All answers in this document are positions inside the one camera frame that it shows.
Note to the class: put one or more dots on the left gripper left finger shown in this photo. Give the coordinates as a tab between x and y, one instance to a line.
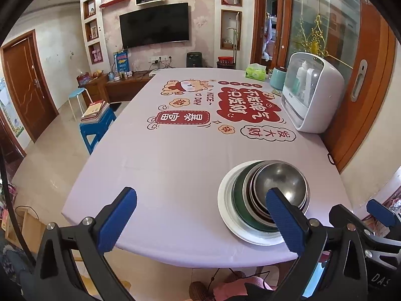
112	219

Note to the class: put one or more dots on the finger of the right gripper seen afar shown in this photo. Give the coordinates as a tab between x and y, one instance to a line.
381	213

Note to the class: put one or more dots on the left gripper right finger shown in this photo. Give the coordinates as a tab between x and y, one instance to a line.
289	219

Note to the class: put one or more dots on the large stainless steel bowl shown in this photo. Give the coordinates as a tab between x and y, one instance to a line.
261	176

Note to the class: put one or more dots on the white plate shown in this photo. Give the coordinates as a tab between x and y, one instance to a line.
233	221

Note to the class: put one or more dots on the green glass plate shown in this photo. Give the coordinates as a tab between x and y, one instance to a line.
241	198

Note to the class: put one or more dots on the blue plastic stool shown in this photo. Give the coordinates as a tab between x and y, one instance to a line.
92	133

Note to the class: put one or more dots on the pink printed tablecloth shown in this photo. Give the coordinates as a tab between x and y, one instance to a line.
174	143

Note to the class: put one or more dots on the stack of books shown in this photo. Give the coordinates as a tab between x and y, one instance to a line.
94	112

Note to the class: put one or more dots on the white countertop sterilizer appliance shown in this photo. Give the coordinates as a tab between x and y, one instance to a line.
312	92

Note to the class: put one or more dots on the light blue round stool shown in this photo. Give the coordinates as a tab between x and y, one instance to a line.
78	95

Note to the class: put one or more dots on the wooden tv cabinet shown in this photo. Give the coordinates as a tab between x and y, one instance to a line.
101	88

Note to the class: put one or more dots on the teal ceramic jar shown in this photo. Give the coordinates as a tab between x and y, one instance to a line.
278	77

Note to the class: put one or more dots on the green tissue box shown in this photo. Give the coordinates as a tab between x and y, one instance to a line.
256	71

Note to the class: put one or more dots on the blue snack box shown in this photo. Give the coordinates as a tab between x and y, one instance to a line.
121	61

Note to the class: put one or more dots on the brown wooden door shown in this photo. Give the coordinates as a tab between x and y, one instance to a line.
27	84

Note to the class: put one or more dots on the orange wooden sliding door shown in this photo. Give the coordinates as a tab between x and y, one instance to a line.
349	34

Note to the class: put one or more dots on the white wall shelf unit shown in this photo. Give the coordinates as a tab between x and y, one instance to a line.
92	34

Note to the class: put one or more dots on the black wall television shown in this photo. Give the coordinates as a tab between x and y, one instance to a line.
155	25

